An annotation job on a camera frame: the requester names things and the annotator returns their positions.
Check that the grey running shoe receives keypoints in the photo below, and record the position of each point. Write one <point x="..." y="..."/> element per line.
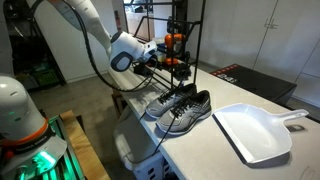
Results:
<point x="186" y="113"/>
<point x="166" y="101"/>

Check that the black box on rack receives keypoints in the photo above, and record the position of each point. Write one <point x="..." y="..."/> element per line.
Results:
<point x="173" y="25"/>

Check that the white plastic dustpan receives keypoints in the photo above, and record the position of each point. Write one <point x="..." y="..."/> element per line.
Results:
<point x="256" y="131"/>

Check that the dark storage shelf unit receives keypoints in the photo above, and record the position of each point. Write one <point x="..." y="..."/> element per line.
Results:
<point x="23" y="43"/>

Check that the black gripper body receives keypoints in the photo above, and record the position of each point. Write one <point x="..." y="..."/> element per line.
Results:
<point x="151" y="61"/>

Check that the white plastic laundry basket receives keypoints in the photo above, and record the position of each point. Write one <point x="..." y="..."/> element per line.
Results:
<point x="133" y="140"/>

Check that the translucent plastic bucket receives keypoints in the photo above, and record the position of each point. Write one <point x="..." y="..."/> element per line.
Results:
<point x="161" y="56"/>

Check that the black floor mat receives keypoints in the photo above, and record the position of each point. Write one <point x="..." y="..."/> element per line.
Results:
<point x="256" y="81"/>

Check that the white cabinet wall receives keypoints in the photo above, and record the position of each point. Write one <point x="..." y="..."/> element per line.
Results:
<point x="240" y="30"/>

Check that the green-lit aluminium robot mount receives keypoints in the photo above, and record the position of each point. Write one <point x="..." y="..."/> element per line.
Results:
<point x="63" y="160"/>

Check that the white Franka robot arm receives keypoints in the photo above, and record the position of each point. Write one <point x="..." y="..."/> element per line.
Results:
<point x="20" y="113"/>

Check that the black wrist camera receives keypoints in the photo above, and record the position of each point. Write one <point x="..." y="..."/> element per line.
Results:
<point x="141" y="69"/>

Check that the green plastic crate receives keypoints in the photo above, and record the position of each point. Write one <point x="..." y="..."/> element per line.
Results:
<point x="44" y="76"/>

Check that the light wooden workbench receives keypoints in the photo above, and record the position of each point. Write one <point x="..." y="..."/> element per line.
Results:
<point x="83" y="143"/>

